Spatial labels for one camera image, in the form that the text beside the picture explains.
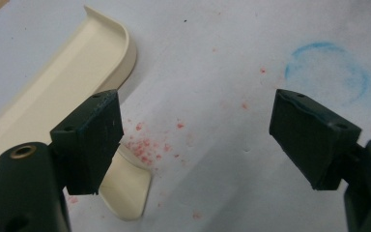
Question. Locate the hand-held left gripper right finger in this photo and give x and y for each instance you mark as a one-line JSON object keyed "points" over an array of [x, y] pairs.
{"points": [[314, 138]]}

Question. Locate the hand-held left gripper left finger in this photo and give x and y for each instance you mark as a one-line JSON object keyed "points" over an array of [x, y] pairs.
{"points": [[88, 141]]}

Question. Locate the cream plastic dustpan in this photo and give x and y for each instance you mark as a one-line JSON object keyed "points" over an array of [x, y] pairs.
{"points": [[77, 64]]}

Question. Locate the white table cover sheet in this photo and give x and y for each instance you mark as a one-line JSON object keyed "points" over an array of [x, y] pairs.
{"points": [[206, 64]]}

